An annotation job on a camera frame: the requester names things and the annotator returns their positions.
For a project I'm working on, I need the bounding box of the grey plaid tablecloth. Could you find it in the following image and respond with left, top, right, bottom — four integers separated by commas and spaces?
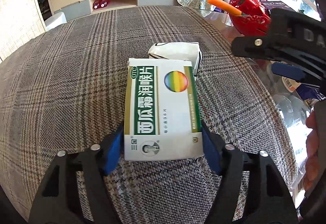
1, 6, 297, 219

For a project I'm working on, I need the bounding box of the orange foam stick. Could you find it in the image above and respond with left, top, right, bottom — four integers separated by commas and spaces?
207, 0, 243, 16

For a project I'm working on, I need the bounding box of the white black small carton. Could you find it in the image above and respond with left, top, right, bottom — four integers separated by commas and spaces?
148, 42, 202, 79

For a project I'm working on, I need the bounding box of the white green medicine box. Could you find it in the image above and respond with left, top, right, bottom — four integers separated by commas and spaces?
124, 58, 203, 161

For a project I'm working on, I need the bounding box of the person's right hand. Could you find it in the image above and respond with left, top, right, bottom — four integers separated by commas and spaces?
303, 110, 320, 191

